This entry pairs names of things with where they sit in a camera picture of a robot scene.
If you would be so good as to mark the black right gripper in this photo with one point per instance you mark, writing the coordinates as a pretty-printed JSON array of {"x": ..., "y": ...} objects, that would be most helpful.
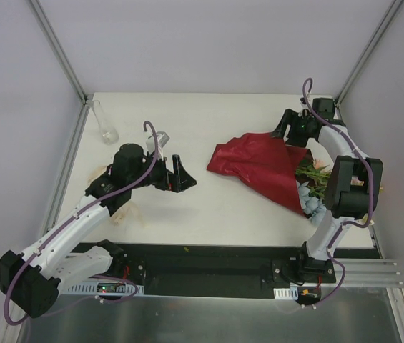
[{"x": 291, "y": 125}]

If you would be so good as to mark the white slotted cable duct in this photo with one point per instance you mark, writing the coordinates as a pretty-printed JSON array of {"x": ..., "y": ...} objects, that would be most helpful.
[
  {"x": 294, "y": 292},
  {"x": 103, "y": 287}
]

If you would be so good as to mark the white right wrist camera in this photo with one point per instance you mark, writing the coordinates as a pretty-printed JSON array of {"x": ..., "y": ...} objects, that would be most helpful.
[{"x": 303, "y": 101}]

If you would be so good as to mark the aluminium frame post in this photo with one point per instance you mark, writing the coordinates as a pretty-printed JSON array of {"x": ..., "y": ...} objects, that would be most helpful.
[
  {"x": 57, "y": 49},
  {"x": 376, "y": 37}
]

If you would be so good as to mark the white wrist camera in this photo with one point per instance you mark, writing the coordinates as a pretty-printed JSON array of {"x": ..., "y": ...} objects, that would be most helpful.
[
  {"x": 303, "y": 101},
  {"x": 162, "y": 139}
]

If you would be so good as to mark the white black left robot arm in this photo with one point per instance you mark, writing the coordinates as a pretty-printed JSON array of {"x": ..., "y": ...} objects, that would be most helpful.
[{"x": 34, "y": 278}]

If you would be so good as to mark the white slotted cable duct right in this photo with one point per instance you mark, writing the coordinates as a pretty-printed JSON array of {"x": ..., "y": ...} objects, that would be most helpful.
[{"x": 294, "y": 292}]

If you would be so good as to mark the white slotted cable duct left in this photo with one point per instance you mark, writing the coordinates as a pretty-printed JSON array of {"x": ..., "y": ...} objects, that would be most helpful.
[{"x": 103, "y": 287}]

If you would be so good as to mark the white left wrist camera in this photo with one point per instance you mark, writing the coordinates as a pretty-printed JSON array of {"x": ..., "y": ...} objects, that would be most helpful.
[{"x": 162, "y": 139}]

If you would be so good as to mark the clear glass flask vase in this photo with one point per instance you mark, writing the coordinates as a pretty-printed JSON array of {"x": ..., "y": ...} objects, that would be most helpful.
[{"x": 107, "y": 130}]

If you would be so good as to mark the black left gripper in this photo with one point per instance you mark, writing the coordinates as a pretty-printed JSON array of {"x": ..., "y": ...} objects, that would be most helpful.
[{"x": 168, "y": 177}]

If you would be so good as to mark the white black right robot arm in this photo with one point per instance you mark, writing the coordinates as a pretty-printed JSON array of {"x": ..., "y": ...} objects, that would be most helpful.
[{"x": 351, "y": 193}]

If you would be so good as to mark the aluminium frame post right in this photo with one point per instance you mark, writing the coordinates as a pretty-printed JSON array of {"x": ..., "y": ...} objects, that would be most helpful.
[{"x": 376, "y": 37}]

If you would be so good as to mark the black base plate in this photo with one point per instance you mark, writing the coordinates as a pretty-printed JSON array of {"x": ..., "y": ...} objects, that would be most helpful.
[{"x": 203, "y": 271}]

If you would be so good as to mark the aluminium rail right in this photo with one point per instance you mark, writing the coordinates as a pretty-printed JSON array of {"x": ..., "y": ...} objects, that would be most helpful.
[{"x": 372, "y": 273}]

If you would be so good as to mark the aluminium frame post left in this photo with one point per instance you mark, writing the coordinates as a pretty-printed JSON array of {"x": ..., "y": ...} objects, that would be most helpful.
[{"x": 57, "y": 49}]

